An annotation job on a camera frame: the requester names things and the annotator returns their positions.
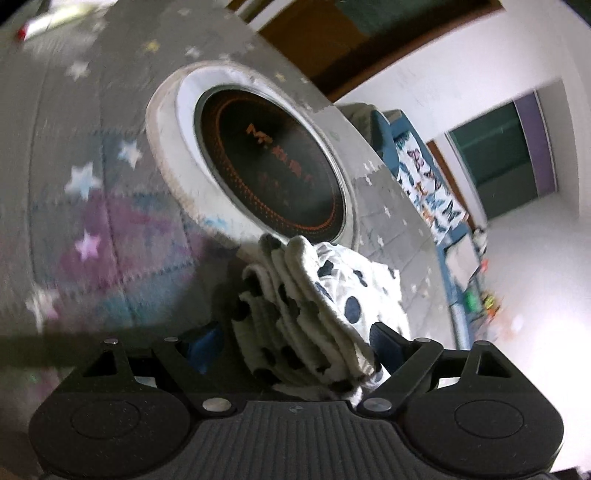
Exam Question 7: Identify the beige cushion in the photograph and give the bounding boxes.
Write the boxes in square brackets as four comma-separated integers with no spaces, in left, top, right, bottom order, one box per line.
[445,242,481,287]

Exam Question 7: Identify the black round induction cooker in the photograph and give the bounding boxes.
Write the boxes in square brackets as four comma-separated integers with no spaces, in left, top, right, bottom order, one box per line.
[194,85,346,243]

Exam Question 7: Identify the white red tube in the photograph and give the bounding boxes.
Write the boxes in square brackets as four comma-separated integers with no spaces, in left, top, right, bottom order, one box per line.
[16,2,81,40]

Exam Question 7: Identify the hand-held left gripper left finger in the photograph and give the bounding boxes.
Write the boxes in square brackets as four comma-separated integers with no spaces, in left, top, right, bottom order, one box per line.
[78,322,235,415]

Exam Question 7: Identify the white polka dot pants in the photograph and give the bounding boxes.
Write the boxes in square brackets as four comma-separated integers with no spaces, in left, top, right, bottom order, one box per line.
[231,234,411,404]

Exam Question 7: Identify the yellow orange plush toy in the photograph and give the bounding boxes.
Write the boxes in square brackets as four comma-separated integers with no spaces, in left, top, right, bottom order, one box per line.
[482,295,502,324]

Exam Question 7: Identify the butterfly print blanket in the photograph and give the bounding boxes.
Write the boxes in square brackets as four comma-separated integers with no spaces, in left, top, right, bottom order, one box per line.
[394,131,467,243]

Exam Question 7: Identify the grey star quilted table cover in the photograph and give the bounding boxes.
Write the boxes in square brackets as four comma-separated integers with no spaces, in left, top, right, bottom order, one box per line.
[0,0,458,435]

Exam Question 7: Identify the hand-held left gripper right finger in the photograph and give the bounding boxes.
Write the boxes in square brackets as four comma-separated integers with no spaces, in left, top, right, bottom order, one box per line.
[357,322,518,415]

